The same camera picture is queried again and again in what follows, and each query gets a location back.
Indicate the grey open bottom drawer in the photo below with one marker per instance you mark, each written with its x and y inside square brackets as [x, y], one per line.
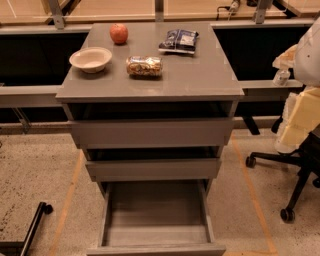
[156, 218]

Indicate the blue snack bag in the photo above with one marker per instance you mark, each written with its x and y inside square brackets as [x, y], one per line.
[179, 41]

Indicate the grey top drawer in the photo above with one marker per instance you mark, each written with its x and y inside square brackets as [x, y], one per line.
[154, 133]

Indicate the clear sanitizer bottle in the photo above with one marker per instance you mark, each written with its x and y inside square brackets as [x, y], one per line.
[281, 77]

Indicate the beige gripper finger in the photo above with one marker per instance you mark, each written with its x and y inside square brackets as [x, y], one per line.
[301, 115]
[286, 59]

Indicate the red apple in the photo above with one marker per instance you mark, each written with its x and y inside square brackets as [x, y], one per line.
[118, 33]

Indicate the grey drawer cabinet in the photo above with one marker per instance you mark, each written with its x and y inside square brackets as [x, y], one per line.
[192, 86]

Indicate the black wheeled stand leg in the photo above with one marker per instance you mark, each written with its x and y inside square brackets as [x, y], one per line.
[21, 248]

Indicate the grey middle drawer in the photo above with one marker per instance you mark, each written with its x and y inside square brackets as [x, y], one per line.
[142, 170]

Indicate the white bowl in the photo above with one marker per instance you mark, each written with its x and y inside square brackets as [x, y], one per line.
[91, 60]

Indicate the black office chair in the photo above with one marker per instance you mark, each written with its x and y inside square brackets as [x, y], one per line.
[306, 157]

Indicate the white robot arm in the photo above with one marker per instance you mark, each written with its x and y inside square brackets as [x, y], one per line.
[306, 67]

